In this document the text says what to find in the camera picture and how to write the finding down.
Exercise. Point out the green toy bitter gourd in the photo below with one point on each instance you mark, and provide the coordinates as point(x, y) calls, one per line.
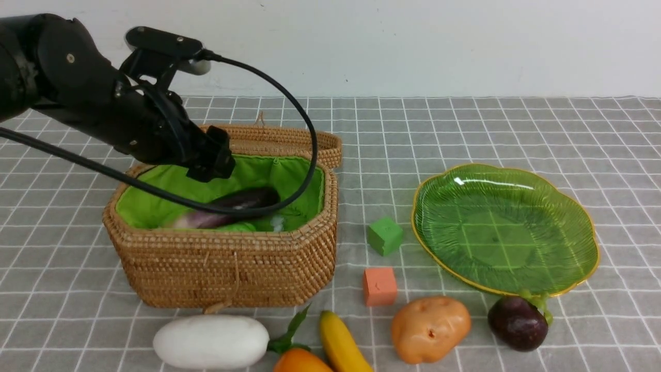
point(241, 227)

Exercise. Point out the orange toy mango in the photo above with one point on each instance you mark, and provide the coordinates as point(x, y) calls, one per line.
point(298, 359)

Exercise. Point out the woven wicker basket lid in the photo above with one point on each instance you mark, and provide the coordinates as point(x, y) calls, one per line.
point(265, 140)

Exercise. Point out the green leaf-shaped glass plate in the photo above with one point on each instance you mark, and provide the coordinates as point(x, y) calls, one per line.
point(504, 230)

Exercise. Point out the dark purple toy mangosteen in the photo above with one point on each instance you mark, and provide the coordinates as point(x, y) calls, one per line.
point(521, 321)

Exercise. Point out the white toy radish green leaves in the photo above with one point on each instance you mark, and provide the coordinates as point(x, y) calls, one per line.
point(220, 341)

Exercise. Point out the orange foam cube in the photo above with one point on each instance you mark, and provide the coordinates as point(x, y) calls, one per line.
point(379, 286)

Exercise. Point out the purple toy eggplant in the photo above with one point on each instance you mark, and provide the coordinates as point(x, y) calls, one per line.
point(249, 198)

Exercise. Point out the grey checked tablecloth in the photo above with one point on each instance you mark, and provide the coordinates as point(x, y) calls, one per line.
point(66, 305)

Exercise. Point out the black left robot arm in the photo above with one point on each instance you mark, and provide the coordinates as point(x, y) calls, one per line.
point(52, 65)

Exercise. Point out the green foam cube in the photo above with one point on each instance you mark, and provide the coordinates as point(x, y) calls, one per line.
point(385, 236)

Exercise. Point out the yellow toy banana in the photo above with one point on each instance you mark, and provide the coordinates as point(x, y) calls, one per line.
point(339, 344)

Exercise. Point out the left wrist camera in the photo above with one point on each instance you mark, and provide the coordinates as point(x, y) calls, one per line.
point(159, 54)

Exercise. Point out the brown toy potato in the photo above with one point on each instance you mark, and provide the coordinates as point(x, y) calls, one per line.
point(427, 329)

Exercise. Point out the woven wicker basket green lining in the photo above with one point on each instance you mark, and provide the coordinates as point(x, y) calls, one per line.
point(201, 268)

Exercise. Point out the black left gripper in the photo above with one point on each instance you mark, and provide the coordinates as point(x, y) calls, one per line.
point(154, 128)

